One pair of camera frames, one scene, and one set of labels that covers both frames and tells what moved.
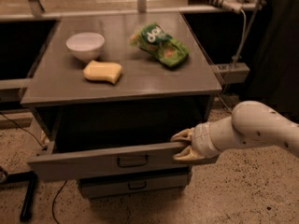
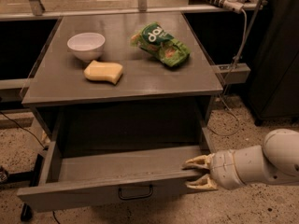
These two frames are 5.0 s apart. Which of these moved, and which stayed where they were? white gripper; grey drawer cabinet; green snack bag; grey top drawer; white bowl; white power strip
Moved: grey top drawer; white gripper
Stayed: grey drawer cabinet; white power strip; green snack bag; white bowl
